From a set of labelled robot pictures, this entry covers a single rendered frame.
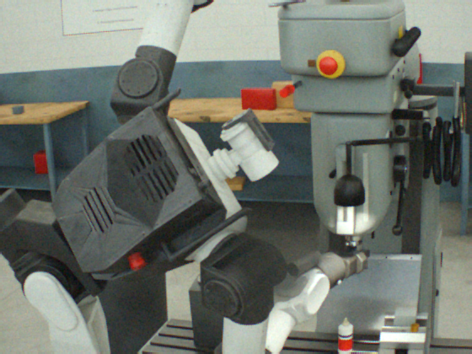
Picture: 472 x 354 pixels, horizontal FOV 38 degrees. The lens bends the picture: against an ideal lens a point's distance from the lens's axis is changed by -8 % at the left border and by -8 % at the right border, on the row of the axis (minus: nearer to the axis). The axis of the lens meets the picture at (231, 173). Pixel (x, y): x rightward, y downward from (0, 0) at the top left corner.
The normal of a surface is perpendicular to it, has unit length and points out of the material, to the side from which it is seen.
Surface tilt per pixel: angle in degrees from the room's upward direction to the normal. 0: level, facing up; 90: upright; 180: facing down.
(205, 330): 90
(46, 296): 90
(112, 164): 74
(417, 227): 90
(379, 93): 90
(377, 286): 63
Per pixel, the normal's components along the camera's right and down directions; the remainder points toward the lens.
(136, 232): -0.50, -0.01
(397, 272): -0.31, -0.19
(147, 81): -0.04, -0.22
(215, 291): -0.61, 0.38
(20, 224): -0.01, 0.27
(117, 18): -0.32, 0.28
